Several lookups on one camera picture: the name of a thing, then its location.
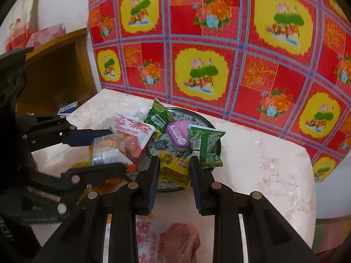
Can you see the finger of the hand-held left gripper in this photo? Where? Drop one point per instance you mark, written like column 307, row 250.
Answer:
column 82, row 138
column 93, row 174

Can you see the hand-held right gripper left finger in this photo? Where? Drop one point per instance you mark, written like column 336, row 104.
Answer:
column 152, row 186

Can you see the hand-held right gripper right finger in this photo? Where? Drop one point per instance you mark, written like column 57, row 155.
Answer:
column 197, row 189

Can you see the orange snack packet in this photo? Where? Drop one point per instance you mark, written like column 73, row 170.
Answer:
column 109, row 184

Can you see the yellow snack packet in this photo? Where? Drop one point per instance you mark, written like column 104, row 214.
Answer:
column 174, row 169

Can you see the green snack packet red label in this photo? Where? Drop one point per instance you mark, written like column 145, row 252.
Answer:
column 212, row 153

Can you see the patterned ceramic plate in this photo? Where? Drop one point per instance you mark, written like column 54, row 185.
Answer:
column 160, row 145

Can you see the pink white drink pouch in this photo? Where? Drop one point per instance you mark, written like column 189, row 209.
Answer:
column 175, row 241
column 129, row 131

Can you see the purple candy tin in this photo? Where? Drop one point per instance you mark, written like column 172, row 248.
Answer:
column 178, row 133

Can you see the blue white box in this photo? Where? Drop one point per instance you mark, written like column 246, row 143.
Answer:
column 68, row 109

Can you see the wooden cabinet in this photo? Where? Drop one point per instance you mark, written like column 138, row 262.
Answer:
column 60, row 71

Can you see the pink patterned box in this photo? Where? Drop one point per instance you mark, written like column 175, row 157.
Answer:
column 46, row 35

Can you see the pink floral curtain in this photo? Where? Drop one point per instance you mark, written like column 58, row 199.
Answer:
column 19, row 24

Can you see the red floral printed cloth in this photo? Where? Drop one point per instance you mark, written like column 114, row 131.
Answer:
column 246, row 60

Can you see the colourful patterned blanket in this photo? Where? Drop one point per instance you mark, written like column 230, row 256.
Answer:
column 331, row 235

